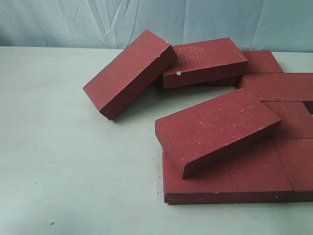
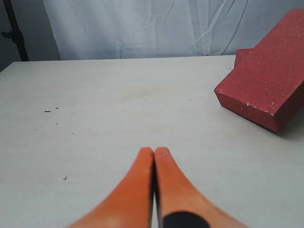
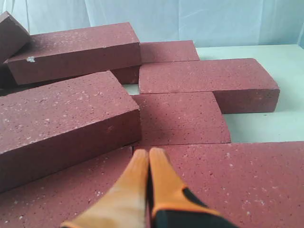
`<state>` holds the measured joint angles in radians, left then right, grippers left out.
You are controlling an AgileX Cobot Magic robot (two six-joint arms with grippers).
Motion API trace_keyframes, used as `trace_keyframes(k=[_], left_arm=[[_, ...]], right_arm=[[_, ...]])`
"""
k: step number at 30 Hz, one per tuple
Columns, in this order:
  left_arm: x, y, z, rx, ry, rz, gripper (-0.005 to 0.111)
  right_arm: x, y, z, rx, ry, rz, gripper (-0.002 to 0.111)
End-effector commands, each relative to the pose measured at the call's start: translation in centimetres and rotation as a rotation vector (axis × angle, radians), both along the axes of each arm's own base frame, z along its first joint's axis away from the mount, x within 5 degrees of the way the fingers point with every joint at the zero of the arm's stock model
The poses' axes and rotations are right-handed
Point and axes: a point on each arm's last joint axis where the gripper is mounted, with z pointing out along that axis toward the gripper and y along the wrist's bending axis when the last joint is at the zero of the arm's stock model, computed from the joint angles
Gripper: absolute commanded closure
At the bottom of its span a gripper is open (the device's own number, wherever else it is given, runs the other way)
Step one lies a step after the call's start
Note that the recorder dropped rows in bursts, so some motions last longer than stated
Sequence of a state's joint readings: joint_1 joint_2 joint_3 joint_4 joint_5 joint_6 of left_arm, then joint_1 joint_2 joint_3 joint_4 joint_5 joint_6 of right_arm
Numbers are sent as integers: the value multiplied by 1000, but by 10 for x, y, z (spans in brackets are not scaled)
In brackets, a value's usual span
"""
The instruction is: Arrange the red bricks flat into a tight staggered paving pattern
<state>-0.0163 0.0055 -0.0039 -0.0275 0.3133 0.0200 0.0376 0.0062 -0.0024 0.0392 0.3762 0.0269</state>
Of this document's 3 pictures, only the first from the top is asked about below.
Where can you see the red brick with white specks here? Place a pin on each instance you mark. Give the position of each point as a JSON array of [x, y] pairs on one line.
[[198, 136]]

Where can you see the red brick leaning far left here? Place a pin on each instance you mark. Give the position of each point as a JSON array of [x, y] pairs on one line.
[[119, 83]]

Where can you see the red brick stacked at back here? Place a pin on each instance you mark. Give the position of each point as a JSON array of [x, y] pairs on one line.
[[204, 61]]

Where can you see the red brick under back stack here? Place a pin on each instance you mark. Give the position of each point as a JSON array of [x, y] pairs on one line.
[[232, 81]]

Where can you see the red brick front left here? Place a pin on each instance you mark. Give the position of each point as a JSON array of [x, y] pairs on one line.
[[256, 175]]

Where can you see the red brick right row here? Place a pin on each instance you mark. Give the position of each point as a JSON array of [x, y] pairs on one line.
[[279, 86]]

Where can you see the red brick row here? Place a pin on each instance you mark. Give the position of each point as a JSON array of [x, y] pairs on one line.
[[296, 120], [279, 86]]

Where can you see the red brick back right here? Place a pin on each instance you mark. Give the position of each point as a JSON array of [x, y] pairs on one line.
[[261, 61]]

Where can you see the red brick middle row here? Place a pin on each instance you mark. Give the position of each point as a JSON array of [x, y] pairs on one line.
[[296, 120]]

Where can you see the red brick front right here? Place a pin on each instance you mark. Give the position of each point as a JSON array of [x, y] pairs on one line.
[[296, 157]]

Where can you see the white fabric backdrop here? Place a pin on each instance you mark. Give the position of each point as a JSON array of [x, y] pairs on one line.
[[277, 25]]

